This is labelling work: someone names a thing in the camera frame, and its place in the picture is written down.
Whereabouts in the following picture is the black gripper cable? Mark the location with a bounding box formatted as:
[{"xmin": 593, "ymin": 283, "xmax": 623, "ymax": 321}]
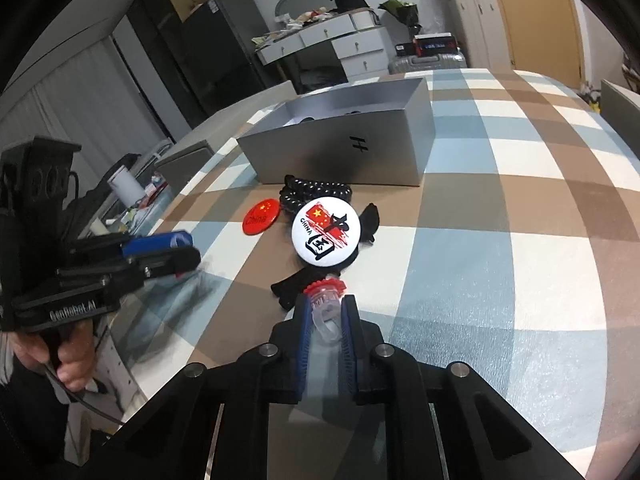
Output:
[{"xmin": 45, "ymin": 362, "xmax": 123, "ymax": 425}]

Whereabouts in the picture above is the white suitcase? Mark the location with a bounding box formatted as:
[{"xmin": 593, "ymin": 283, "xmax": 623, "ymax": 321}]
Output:
[{"xmin": 446, "ymin": 0, "xmax": 516, "ymax": 70}]

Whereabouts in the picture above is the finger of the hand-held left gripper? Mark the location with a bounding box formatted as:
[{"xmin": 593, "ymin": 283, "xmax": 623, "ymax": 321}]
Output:
[
  {"xmin": 69, "ymin": 230, "xmax": 194, "ymax": 262},
  {"xmin": 56, "ymin": 246, "xmax": 202, "ymax": 292}
]

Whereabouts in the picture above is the person's left hand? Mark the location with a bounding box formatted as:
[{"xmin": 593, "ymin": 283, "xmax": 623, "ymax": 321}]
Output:
[{"xmin": 10, "ymin": 327, "xmax": 98, "ymax": 393}]

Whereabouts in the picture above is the small clear bottle red cap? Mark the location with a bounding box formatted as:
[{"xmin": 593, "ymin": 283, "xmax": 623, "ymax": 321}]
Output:
[{"xmin": 302, "ymin": 280, "xmax": 348, "ymax": 342}]

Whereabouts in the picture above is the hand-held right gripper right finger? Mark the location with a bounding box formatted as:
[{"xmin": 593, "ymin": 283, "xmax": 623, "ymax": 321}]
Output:
[{"xmin": 341, "ymin": 294, "xmax": 586, "ymax": 480}]

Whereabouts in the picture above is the dark wardrobe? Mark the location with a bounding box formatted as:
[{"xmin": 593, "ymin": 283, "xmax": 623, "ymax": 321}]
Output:
[{"xmin": 125, "ymin": 0, "xmax": 273, "ymax": 116}]

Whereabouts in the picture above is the silver suitcase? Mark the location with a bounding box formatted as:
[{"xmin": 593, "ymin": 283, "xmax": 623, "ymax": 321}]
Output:
[{"xmin": 387, "ymin": 52, "xmax": 468, "ymax": 76}]

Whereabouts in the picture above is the white desk with drawers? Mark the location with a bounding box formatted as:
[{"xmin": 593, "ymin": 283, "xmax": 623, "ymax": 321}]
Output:
[{"xmin": 255, "ymin": 7, "xmax": 393, "ymax": 86}]

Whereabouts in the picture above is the silver cardboard box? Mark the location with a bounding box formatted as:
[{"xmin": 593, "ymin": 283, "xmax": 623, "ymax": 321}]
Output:
[{"xmin": 235, "ymin": 76, "xmax": 437, "ymax": 187}]

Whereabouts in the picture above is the white round badge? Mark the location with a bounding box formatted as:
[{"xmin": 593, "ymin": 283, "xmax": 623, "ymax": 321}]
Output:
[{"xmin": 291, "ymin": 200, "xmax": 360, "ymax": 265}]

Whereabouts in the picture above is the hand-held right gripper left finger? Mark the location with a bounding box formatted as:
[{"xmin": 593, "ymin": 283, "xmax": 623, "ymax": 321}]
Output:
[{"xmin": 102, "ymin": 292, "xmax": 321, "ymax": 480}]

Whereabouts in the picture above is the green and black bouquet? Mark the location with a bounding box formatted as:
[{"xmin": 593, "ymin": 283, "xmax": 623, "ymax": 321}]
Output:
[{"xmin": 379, "ymin": 0, "xmax": 421, "ymax": 36}]

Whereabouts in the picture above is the grey bed end board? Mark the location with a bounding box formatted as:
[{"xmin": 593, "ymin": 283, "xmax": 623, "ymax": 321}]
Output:
[{"xmin": 600, "ymin": 79, "xmax": 640, "ymax": 131}]

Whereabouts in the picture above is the white cylindrical container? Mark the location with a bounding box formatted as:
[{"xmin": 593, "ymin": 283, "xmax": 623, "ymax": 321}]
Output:
[{"xmin": 107, "ymin": 165, "xmax": 146, "ymax": 206}]

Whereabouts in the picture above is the wooden door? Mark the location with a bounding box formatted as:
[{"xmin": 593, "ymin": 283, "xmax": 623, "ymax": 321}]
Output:
[{"xmin": 475, "ymin": 0, "xmax": 586, "ymax": 86}]

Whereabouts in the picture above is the pile of desk clutter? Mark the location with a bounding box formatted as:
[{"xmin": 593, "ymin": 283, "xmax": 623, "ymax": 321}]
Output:
[{"xmin": 252, "ymin": 2, "xmax": 351, "ymax": 48}]

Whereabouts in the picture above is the white curtain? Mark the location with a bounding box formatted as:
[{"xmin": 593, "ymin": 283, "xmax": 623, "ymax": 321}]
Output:
[{"xmin": 0, "ymin": 35, "xmax": 173, "ymax": 161}]

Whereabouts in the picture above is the black box with red stripe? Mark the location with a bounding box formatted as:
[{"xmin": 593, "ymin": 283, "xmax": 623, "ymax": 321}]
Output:
[{"xmin": 412, "ymin": 35, "xmax": 458, "ymax": 57}]

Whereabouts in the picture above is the white pegboard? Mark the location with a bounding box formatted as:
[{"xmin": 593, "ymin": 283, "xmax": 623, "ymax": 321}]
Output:
[{"xmin": 67, "ymin": 290, "xmax": 151, "ymax": 466}]

